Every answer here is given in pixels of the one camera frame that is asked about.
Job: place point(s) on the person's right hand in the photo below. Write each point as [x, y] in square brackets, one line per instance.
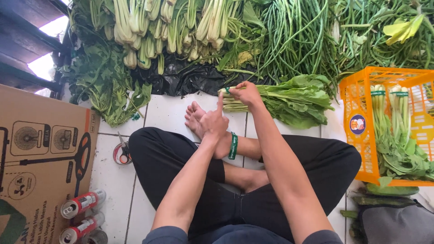
[251, 96]

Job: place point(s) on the person's left hand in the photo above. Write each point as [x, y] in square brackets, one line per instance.
[213, 125]

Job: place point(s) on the person's right fingers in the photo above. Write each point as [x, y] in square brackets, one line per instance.
[237, 92]

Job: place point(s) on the leafy mustard greens bundle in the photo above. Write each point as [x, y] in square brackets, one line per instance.
[298, 101]

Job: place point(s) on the green tape band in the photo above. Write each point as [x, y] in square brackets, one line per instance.
[227, 90]

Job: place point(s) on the person's right foot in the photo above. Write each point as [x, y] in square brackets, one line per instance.
[194, 118]

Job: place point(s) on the person's foot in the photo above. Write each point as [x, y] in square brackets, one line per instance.
[252, 179]
[194, 118]

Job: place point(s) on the green tape strip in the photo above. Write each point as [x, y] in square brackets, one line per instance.
[233, 146]

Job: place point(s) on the black plastic sheet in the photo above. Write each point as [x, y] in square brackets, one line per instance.
[183, 79]

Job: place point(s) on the heap of long beans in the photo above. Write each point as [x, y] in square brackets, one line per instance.
[295, 37]

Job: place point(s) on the person's left foot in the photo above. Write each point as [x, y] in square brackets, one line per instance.
[252, 179]

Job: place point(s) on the heap of bok choy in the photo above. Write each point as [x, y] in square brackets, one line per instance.
[176, 27]

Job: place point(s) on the small green tape scrap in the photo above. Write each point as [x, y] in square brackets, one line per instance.
[135, 116]

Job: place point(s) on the person's black trousers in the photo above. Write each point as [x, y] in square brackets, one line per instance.
[159, 162]

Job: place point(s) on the scissors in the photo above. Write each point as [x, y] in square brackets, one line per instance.
[123, 149]

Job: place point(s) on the orange plastic crate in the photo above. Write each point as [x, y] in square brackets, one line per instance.
[354, 152]

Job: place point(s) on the heap of dark leafy greens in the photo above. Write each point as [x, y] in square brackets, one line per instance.
[101, 78]

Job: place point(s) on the tape roll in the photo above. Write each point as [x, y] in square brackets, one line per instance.
[117, 156]

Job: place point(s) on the heap of green beans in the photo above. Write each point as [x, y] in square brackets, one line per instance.
[373, 47]

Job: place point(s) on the tied leafy greens bundle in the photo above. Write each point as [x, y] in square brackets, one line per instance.
[401, 115]
[379, 115]

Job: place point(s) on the person's blue shirt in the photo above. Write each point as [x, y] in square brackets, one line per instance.
[237, 237]

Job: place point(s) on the yellowish green leaf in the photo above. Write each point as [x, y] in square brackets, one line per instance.
[403, 28]

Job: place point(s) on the green cucumber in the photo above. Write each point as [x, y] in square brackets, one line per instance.
[391, 189]
[379, 201]

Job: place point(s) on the red white drink can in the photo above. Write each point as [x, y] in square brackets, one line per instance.
[83, 202]
[81, 227]

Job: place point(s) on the silver drink can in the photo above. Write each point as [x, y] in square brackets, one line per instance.
[96, 238]

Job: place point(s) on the grey bag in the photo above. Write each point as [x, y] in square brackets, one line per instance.
[396, 223]

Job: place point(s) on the brown printed cardboard box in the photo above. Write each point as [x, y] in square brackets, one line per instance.
[37, 159]

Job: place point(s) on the dark louvre window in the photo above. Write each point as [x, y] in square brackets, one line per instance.
[23, 37]

